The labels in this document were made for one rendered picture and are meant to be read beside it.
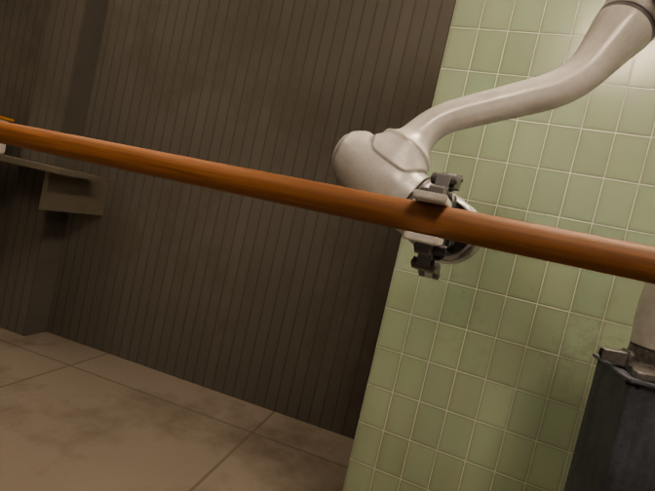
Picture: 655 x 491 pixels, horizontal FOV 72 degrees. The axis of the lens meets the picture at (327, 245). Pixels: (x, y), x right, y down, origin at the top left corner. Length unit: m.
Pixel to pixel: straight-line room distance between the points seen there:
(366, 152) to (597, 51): 0.41
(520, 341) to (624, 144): 0.72
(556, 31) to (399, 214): 1.48
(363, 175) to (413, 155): 0.09
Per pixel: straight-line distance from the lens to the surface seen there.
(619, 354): 1.17
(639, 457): 1.14
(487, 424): 1.77
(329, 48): 2.81
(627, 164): 1.75
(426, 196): 0.41
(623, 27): 0.94
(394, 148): 0.75
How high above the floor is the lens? 1.17
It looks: 3 degrees down
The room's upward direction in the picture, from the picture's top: 13 degrees clockwise
